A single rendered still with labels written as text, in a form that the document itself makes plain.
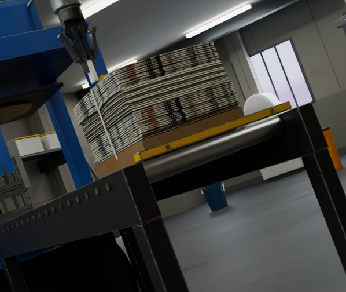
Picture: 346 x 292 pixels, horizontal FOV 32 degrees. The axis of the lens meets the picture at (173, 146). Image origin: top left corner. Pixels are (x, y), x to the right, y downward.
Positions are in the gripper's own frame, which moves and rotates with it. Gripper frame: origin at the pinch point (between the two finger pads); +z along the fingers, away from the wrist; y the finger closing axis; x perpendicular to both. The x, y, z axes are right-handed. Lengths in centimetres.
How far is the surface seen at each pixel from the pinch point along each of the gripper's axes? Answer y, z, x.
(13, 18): 16, -53, 90
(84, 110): -13.8, 13.4, -16.0
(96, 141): -12.9, 22.4, -14.4
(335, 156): 541, 95, 475
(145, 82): -9.8, 15.8, -45.5
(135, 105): -14, 20, -45
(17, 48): 9, -35, 79
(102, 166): -13.7, 29.4, -14.3
